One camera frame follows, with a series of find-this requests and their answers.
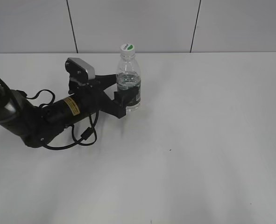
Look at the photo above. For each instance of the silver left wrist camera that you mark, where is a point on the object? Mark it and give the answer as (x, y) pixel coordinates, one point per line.
(79, 71)

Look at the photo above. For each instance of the clear plastic water bottle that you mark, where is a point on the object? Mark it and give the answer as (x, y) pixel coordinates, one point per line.
(129, 75)

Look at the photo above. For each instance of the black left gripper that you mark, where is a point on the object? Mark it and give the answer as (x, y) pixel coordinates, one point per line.
(91, 97)

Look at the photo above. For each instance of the white green bottle cap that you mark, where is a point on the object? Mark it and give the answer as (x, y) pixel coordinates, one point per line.
(127, 49)

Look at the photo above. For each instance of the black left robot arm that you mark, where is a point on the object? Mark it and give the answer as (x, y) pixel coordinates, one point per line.
(62, 124)

